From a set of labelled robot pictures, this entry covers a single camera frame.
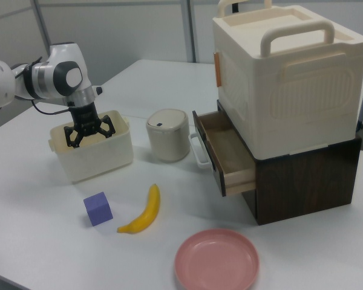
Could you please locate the dark wooden cabinet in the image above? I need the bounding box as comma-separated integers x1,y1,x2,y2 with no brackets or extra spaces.
217,99,363,226

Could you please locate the white drawer handle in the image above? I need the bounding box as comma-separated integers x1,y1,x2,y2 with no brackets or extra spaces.
188,132,211,169

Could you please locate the cream plastic box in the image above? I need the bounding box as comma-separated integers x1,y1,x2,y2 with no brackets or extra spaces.
48,109,134,184

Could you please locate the wooden drawer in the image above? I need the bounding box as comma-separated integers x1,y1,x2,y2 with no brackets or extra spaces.
192,110,257,198

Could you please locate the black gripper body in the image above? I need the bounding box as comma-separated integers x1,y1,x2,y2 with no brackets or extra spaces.
68,101,100,137

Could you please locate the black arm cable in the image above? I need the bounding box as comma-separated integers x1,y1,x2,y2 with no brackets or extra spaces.
30,98,72,116

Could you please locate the purple cube block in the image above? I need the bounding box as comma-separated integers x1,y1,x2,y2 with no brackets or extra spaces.
83,192,114,227

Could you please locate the cream storage box with handles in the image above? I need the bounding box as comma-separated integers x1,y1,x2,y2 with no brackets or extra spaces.
212,0,363,160

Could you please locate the pink round plate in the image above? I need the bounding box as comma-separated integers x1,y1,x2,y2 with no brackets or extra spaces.
174,228,260,290

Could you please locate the yellow banana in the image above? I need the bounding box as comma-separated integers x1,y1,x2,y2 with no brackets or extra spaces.
117,183,161,234

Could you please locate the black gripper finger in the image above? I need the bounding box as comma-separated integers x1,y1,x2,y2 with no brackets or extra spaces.
94,114,116,140
63,125,85,149

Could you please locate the cream lidded trash can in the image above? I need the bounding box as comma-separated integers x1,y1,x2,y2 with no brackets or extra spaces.
145,108,191,162

